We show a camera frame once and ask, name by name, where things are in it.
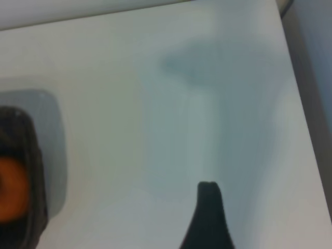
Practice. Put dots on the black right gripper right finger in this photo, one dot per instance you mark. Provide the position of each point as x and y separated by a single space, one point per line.
216 228

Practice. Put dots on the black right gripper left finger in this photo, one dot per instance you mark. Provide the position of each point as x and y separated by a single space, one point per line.
198 228

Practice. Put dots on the dark brown wicker basket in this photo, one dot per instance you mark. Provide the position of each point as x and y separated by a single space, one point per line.
36 160

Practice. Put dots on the orange mandarin fruit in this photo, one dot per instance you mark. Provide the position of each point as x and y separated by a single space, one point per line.
14 189

